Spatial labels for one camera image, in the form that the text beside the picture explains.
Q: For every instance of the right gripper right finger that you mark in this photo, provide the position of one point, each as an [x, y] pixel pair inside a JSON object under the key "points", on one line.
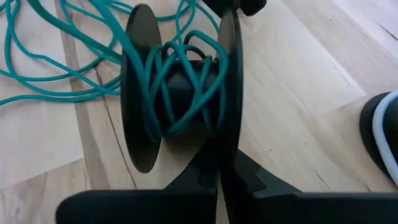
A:
{"points": [[280, 208]]}

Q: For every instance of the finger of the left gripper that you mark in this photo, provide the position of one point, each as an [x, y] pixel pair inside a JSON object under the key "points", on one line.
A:
{"points": [[220, 6], [253, 6]]}

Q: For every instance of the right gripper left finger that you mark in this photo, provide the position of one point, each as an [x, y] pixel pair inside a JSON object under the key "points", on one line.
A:
{"points": [[140, 208]]}

